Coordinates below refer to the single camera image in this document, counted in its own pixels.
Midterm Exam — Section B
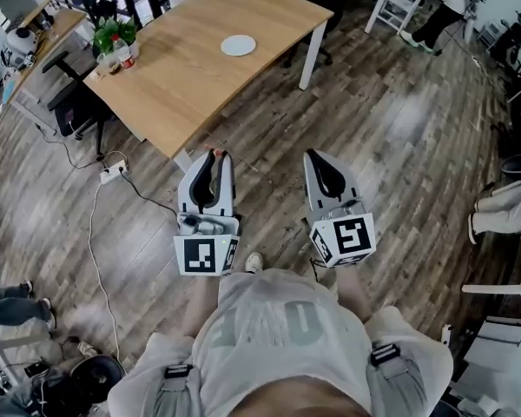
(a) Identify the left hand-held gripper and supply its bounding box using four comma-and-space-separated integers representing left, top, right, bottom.
174, 150, 243, 277

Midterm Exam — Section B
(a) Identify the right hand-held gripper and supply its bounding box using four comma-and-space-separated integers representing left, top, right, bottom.
302, 149, 377, 269

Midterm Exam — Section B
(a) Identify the white round plate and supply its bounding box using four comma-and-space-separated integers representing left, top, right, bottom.
220, 34, 258, 56

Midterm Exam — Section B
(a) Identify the person's left forearm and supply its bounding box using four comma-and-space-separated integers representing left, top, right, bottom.
180, 274, 227, 343

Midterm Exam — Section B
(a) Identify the person's right forearm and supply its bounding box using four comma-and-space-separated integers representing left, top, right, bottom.
336, 267, 373, 321

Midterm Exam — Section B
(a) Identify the white table leg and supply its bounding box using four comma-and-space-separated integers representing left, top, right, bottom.
298, 17, 330, 91
173, 149, 196, 175

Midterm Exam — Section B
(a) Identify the person's left white shoe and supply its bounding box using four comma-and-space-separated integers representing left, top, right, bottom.
245, 252, 265, 274

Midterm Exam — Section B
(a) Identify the white power strip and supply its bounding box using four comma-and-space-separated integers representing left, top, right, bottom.
99, 159, 129, 185

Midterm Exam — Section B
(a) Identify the black office chair with armrests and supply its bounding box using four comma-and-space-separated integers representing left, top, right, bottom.
41, 50, 115, 156

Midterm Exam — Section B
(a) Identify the person's beige shirt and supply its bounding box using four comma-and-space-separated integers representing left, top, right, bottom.
106, 269, 456, 417

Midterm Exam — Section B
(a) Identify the red white can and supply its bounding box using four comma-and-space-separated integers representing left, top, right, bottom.
112, 34, 135, 70

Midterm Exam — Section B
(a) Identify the clear glass jar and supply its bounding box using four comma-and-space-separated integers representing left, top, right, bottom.
96, 52, 122, 76

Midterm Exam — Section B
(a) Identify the green potted plant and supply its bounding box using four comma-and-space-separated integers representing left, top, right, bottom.
90, 15, 138, 56

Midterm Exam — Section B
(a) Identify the black round helmet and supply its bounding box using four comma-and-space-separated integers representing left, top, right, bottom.
71, 354, 125, 403

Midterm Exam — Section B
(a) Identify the white round robot head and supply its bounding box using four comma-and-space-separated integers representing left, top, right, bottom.
3, 27, 41, 67

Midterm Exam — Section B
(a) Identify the white cable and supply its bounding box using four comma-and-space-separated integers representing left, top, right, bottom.
88, 180, 128, 364

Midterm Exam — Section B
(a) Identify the black strap buckle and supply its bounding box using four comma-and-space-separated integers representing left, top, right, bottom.
369, 343, 402, 367
163, 362, 195, 380

